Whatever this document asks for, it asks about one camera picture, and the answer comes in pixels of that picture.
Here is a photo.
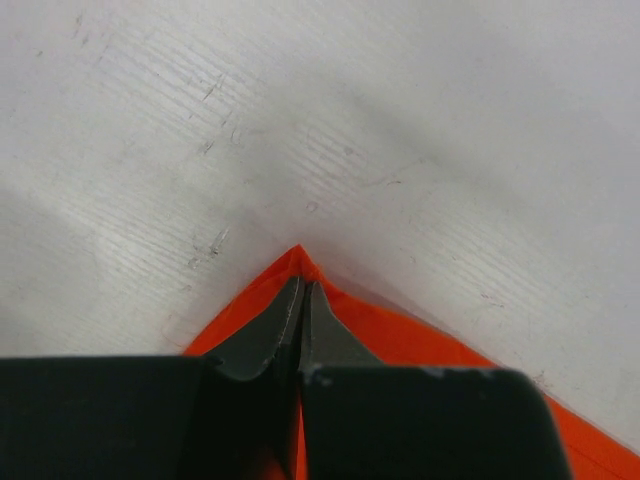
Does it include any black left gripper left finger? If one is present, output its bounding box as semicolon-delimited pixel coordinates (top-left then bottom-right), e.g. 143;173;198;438
1;277;304;479

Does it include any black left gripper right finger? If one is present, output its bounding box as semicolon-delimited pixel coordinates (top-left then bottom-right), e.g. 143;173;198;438
299;283;572;479

